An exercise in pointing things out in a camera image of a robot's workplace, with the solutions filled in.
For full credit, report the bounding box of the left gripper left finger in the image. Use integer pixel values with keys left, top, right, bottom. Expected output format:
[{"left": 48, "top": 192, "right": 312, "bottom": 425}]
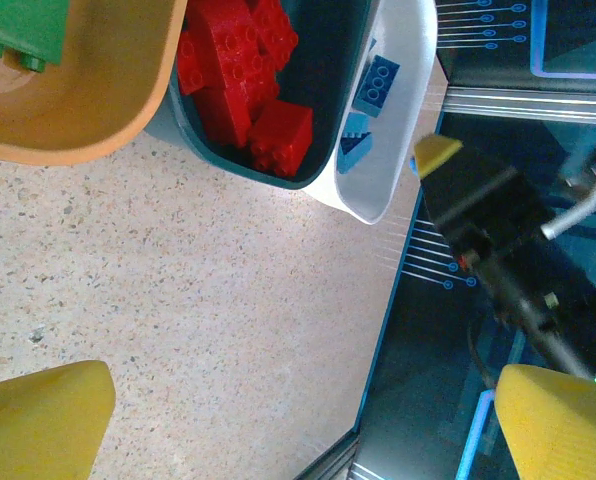
[{"left": 0, "top": 359, "right": 117, "bottom": 480}]

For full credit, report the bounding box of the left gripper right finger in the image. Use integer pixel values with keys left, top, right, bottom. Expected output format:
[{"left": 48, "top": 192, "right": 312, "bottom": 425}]
[{"left": 494, "top": 363, "right": 596, "bottom": 480}]

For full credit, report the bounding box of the green sloped lego brick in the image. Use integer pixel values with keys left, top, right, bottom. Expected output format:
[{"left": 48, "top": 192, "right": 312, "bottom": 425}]
[{"left": 0, "top": 0, "right": 69, "bottom": 72}]

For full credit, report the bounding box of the white plastic container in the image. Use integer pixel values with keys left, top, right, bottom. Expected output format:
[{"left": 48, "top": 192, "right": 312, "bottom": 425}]
[{"left": 302, "top": 0, "right": 438, "bottom": 225}]

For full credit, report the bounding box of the blue table edge strip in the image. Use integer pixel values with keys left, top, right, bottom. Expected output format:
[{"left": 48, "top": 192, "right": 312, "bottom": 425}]
[{"left": 350, "top": 144, "right": 447, "bottom": 439}]

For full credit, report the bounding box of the dark teal plastic container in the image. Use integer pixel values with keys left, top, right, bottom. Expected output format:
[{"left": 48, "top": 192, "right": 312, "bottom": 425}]
[{"left": 142, "top": 0, "right": 379, "bottom": 190}]

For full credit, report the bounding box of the orange plastic container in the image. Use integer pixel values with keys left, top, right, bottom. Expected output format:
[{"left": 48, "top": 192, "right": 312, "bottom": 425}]
[{"left": 0, "top": 0, "right": 188, "bottom": 166}]

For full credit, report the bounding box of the right aluminium frame post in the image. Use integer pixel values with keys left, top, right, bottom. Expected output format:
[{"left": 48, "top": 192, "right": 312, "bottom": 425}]
[{"left": 435, "top": 84, "right": 596, "bottom": 124}]

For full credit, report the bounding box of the aluminium frame rail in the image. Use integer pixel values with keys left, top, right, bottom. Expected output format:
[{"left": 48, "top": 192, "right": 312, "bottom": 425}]
[{"left": 295, "top": 430, "right": 367, "bottom": 480}]

